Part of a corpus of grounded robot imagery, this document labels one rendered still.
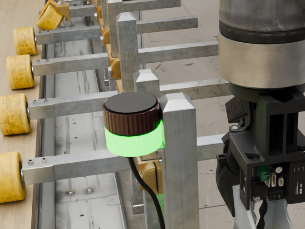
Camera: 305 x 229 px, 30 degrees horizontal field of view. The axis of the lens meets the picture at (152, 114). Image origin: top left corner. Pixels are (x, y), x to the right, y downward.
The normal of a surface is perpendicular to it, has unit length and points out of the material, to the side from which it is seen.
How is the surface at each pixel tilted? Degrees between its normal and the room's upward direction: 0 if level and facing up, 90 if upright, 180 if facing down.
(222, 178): 94
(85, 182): 0
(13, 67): 57
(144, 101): 0
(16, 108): 47
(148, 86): 90
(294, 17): 90
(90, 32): 90
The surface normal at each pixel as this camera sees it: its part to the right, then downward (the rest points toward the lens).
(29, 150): -0.07, -0.90
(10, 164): 0.04, -0.52
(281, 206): -0.97, 0.10
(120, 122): -0.33, 0.42
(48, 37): 0.15, 0.41
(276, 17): -0.07, 0.43
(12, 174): 0.09, -0.16
